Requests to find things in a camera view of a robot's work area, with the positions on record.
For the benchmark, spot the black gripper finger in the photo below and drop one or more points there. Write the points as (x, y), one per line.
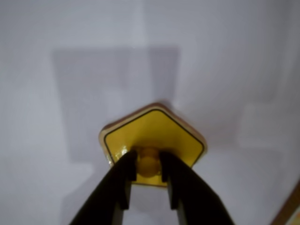
(194, 194)
(110, 187)

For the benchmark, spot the yellow pentagon puzzle piece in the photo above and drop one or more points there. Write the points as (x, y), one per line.
(152, 129)

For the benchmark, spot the wooden shape puzzle board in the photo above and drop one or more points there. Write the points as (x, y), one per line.
(293, 215)

